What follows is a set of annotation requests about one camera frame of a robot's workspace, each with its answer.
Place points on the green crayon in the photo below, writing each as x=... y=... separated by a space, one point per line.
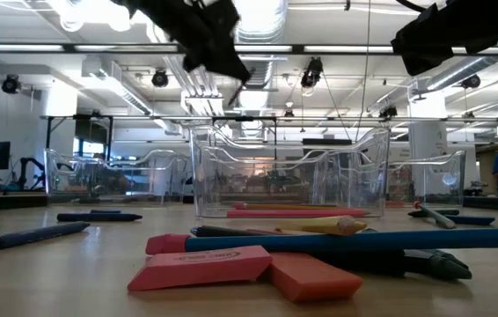
x=434 y=267

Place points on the silver ventilation duct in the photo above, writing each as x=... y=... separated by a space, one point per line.
x=264 y=72
x=464 y=70

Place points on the red crayon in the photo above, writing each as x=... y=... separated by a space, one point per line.
x=262 y=232

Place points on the black ceiling fixture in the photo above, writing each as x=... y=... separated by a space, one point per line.
x=159 y=79
x=312 y=72
x=388 y=112
x=471 y=82
x=11 y=84

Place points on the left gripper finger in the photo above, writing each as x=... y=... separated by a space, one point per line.
x=218 y=61

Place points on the blue marker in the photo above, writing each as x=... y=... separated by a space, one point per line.
x=471 y=220

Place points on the pink printed eraser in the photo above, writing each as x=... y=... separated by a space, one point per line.
x=196 y=268

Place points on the grey crayon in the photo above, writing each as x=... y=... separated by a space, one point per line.
x=429 y=254

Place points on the blue pencil with pink eraser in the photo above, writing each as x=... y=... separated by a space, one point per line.
x=363 y=241

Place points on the black metal workstation frame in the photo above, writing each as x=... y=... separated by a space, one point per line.
x=99 y=130

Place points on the navy pen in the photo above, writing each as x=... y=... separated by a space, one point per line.
x=99 y=217

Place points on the dark blue crayon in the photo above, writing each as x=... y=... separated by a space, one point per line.
x=33 y=236

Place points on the clear plastic bin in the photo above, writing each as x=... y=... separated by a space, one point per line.
x=429 y=185
x=288 y=189
x=266 y=160
x=99 y=185

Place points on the grey pencil with red eraser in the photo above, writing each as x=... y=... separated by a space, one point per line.
x=436 y=216

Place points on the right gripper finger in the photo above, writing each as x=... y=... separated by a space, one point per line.
x=425 y=61

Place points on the neighbouring station robot arm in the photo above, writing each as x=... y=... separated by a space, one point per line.
x=24 y=176

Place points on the yellow pencil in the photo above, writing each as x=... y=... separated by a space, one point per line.
x=319 y=226

